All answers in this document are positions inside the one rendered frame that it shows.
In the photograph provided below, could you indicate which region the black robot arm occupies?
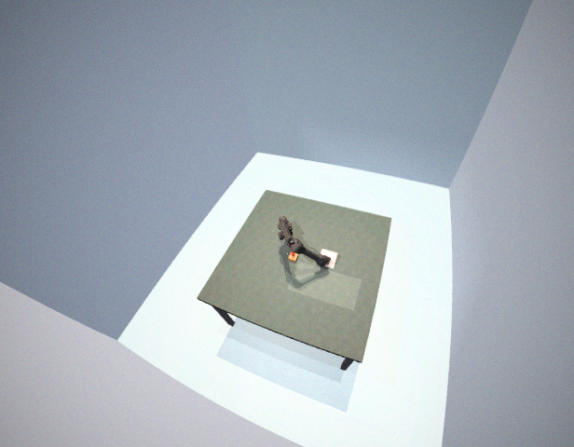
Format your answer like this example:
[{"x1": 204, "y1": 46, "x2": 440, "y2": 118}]
[{"x1": 278, "y1": 216, "x2": 331, "y2": 268}]

